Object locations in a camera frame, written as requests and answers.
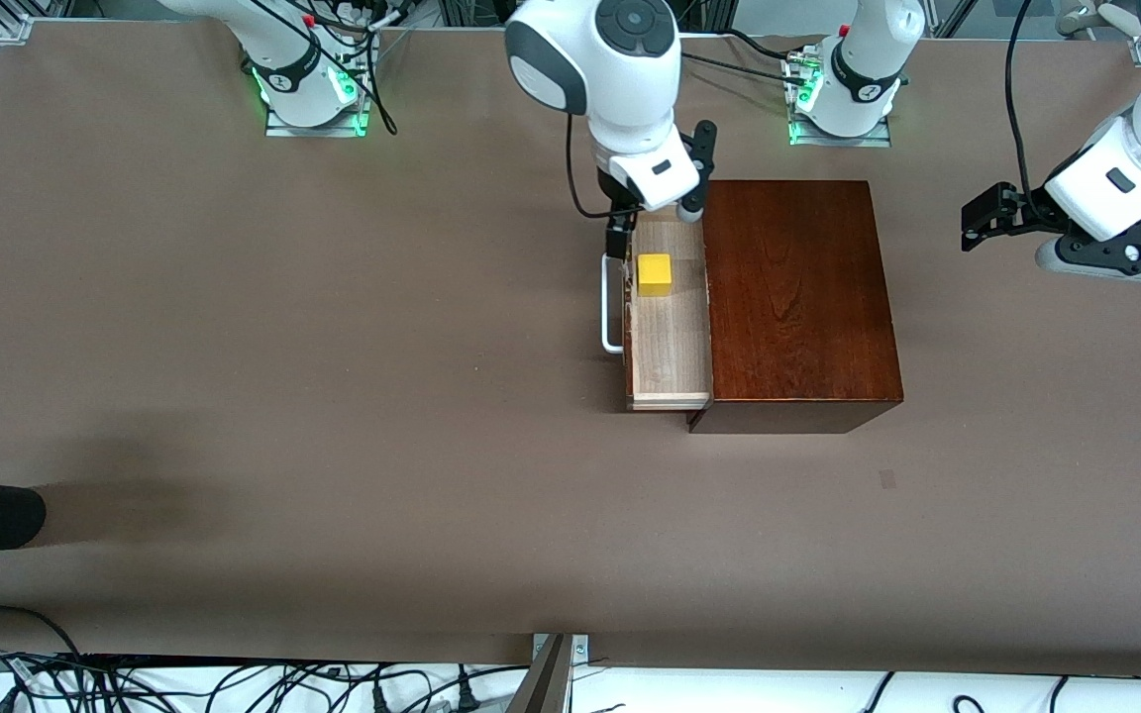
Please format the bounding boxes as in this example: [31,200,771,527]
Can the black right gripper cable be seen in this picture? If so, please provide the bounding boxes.
[565,109,622,222]

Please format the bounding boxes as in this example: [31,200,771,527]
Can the dark brown wooden cabinet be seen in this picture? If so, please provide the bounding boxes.
[686,179,905,435]

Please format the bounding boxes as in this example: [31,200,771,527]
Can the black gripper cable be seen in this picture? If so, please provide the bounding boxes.
[1003,0,1038,199]
[565,109,622,222]

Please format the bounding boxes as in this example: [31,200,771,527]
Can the grey curved fixture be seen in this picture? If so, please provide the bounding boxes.
[1056,0,1141,39]

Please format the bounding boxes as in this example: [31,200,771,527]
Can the metal frame beam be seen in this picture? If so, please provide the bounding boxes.
[506,632,591,713]

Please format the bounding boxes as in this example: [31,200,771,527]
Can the wooden drawer with white handle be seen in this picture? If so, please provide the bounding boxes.
[599,218,714,413]

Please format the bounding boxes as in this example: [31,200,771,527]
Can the tangled black floor cables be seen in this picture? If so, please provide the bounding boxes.
[0,649,532,713]

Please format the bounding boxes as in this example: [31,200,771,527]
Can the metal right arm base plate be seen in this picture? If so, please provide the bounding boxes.
[264,45,371,139]

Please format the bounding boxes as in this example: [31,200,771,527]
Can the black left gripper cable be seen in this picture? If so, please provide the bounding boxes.
[1003,0,1038,199]

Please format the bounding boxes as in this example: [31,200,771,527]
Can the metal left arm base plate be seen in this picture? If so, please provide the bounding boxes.
[786,50,894,149]

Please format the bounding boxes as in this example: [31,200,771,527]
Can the yellow block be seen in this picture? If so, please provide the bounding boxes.
[637,254,674,298]

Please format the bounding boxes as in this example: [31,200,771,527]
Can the brown paper table cover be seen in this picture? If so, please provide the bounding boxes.
[0,20,1141,678]

